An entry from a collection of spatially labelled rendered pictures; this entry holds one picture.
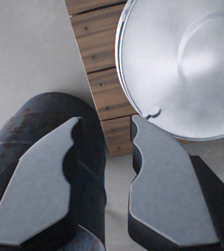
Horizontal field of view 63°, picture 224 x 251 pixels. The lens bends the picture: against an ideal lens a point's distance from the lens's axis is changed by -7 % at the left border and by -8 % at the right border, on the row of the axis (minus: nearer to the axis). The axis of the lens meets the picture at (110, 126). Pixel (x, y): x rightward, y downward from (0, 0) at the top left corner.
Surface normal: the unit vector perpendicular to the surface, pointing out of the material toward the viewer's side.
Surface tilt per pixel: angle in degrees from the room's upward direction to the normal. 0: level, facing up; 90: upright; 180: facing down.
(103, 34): 0
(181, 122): 0
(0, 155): 92
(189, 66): 0
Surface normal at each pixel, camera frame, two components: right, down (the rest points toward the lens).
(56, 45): -0.01, 0.54
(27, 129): -0.01, -0.86
